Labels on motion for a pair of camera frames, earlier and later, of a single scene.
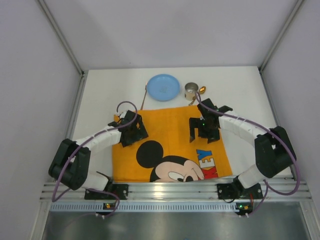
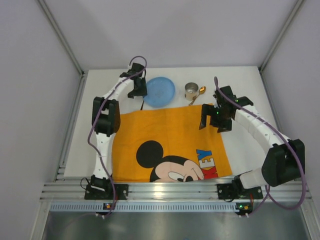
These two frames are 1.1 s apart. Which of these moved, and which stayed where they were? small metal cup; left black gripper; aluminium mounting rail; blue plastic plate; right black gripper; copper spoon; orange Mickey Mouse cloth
Moved: left black gripper; blue plastic plate; right black gripper
Stayed: orange Mickey Mouse cloth; aluminium mounting rail; copper spoon; small metal cup
